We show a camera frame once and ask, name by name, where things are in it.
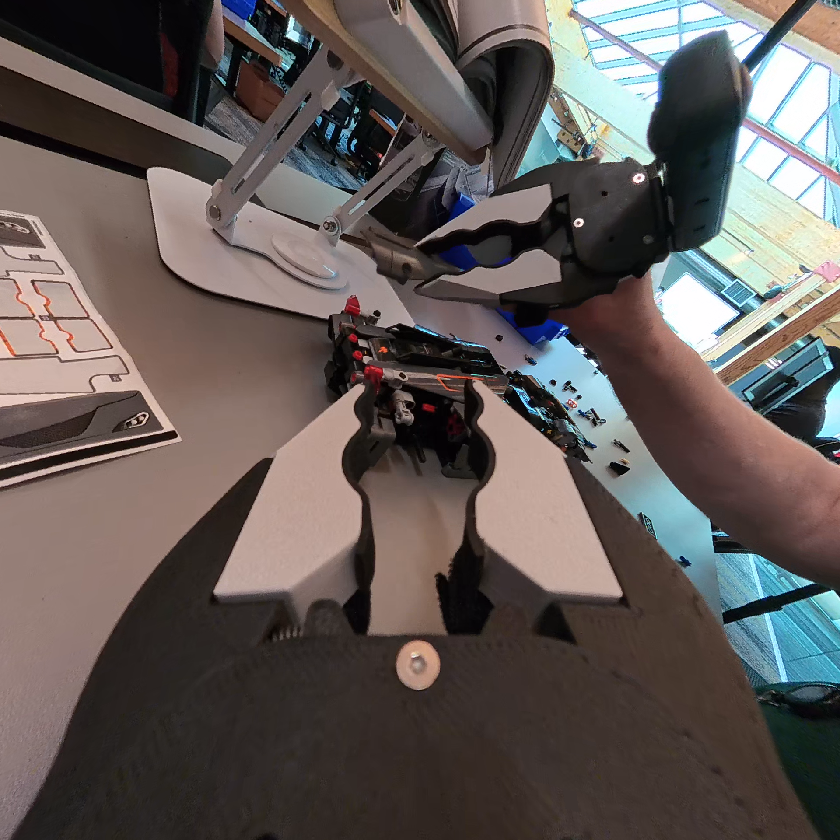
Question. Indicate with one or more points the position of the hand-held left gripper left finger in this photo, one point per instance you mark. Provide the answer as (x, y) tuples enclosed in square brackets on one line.
[(289, 525)]

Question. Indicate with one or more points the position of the grey lego wing assembly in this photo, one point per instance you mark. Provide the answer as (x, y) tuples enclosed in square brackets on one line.
[(394, 259)]

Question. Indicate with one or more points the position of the black computer monitor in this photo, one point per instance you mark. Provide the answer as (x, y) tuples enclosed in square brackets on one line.
[(787, 374)]

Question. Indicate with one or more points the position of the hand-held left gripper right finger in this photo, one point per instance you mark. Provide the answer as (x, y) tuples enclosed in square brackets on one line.
[(551, 525)]

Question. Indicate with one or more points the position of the person's right forearm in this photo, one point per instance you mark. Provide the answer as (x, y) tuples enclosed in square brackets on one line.
[(689, 426)]

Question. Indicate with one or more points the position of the black pillar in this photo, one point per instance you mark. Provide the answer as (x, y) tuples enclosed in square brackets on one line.
[(781, 33)]

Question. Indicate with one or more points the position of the instruction booklet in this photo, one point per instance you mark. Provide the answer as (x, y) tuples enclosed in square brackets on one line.
[(525, 85)]

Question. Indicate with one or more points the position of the black flat Lego plate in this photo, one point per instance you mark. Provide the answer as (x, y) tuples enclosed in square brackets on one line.
[(648, 526)]

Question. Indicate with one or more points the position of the grey lego vehicle model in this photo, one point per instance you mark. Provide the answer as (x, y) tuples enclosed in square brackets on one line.
[(420, 354)]

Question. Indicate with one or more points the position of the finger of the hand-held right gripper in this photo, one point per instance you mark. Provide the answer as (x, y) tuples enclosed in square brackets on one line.
[(512, 282), (512, 210)]

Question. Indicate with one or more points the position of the white book stand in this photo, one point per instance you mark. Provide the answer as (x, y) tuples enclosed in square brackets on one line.
[(197, 249)]

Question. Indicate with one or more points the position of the scattered tiny black lego bits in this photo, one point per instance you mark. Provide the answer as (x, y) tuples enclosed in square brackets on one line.
[(592, 417)]

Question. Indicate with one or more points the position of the blue plastic bin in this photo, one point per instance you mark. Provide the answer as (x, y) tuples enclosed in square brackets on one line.
[(535, 328)]

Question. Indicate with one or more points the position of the white sticker sheet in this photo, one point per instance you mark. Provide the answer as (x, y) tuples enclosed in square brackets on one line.
[(65, 367)]

